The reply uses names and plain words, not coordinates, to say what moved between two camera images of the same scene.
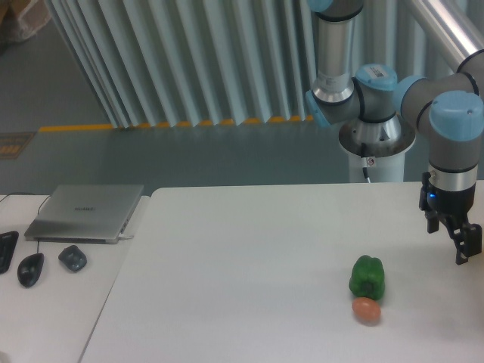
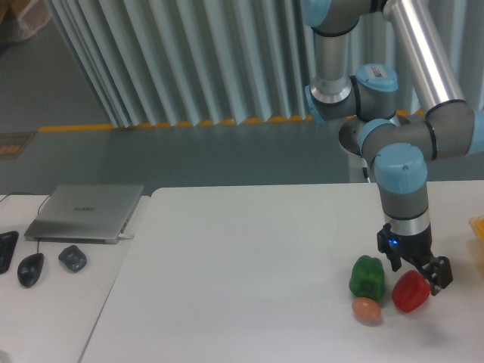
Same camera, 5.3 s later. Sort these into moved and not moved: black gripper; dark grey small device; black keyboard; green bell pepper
Moved: black gripper
Not moved: green bell pepper; dark grey small device; black keyboard
